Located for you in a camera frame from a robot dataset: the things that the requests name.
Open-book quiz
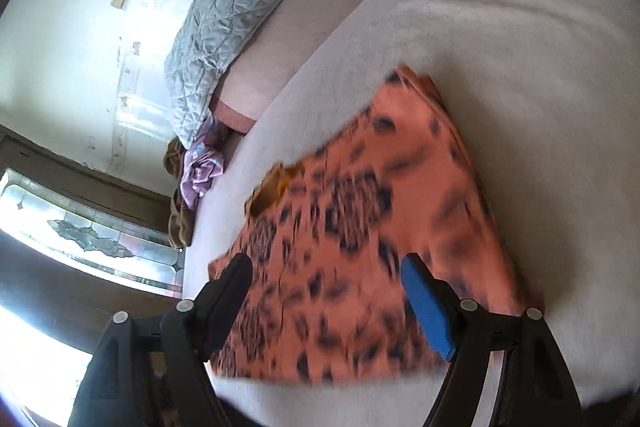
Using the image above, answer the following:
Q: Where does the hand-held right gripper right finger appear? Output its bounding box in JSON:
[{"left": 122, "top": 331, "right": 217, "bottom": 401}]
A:
[{"left": 400, "top": 253, "right": 583, "bottom": 427}]

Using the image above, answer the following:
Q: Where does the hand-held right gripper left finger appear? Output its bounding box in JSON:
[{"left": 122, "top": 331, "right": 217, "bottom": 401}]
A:
[{"left": 70, "top": 253, "right": 253, "bottom": 427}]

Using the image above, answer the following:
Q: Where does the orange black floral shirt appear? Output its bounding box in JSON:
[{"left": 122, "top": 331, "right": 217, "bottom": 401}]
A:
[{"left": 207, "top": 64, "right": 546, "bottom": 383}]

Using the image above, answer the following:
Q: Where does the brown garment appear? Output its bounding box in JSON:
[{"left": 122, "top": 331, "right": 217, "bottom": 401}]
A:
[{"left": 164, "top": 137, "right": 198, "bottom": 248}]

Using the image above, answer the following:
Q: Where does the purple floral garment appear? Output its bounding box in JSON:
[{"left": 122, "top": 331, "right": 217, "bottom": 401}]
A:
[{"left": 180, "top": 114, "right": 231, "bottom": 210}]

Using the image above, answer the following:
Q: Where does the stained glass window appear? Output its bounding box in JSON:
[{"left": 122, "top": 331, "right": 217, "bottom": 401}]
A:
[{"left": 0, "top": 167, "right": 186, "bottom": 300}]

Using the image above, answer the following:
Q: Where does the grey quilted pillow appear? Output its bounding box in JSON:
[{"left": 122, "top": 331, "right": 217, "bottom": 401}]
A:
[{"left": 164, "top": 0, "right": 332, "bottom": 148}]

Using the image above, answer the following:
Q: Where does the bed with pink sheet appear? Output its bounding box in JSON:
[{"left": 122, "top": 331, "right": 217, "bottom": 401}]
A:
[{"left": 182, "top": 0, "right": 640, "bottom": 413}]

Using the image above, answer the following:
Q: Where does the pink bolster pillow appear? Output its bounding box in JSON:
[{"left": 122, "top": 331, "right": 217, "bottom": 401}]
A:
[{"left": 207, "top": 0, "right": 436, "bottom": 135}]

